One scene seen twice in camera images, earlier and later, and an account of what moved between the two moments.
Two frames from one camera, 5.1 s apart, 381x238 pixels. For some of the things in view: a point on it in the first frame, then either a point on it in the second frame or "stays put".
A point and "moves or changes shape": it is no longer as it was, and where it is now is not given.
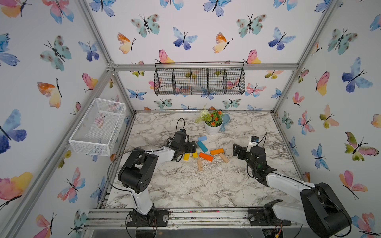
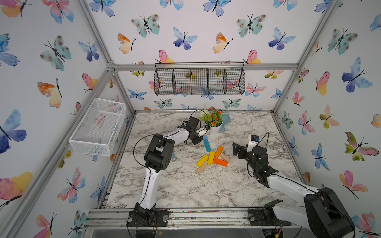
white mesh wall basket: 97,131 stays put
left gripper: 191,148 -> 197,141
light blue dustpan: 226,118 stays put
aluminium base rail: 102,218 stays put
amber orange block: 213,152 moves or changes shape
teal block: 202,147 moves or changes shape
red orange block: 206,156 -> 220,162
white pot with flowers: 213,121 stays put
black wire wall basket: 199,78 stays put
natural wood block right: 223,157 stays put
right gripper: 243,151 stays put
